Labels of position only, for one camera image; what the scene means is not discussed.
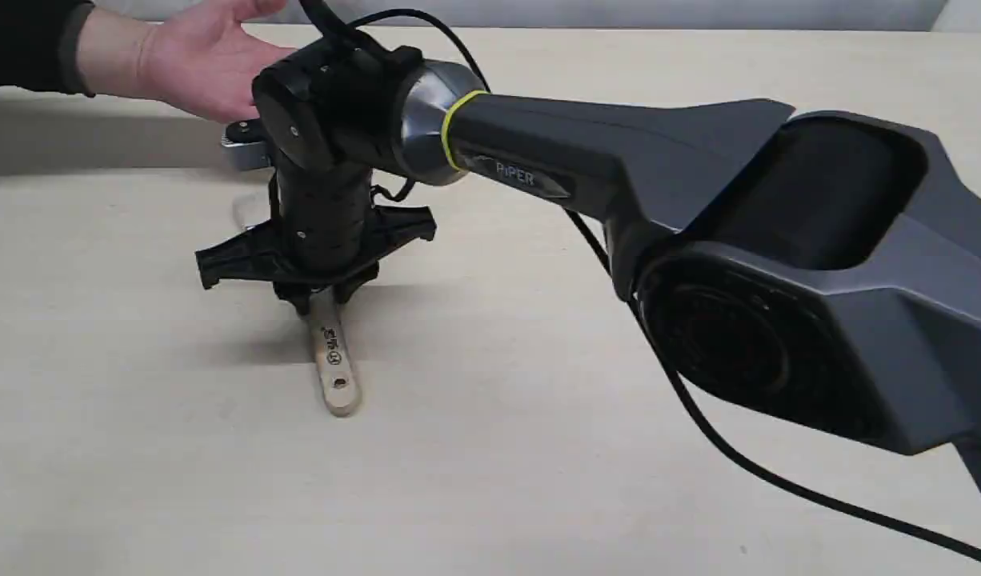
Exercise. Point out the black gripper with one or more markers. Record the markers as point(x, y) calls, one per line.
point(331, 234)

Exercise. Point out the wide wooden-handled paint brush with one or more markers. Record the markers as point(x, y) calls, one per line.
point(338, 384)

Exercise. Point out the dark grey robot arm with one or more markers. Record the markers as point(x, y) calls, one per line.
point(822, 269)

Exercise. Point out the forearm in black sleeve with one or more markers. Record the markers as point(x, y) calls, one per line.
point(71, 47)

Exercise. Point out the person's open bare hand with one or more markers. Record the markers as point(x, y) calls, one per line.
point(202, 60)

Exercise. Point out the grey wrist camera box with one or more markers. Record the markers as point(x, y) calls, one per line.
point(246, 146)

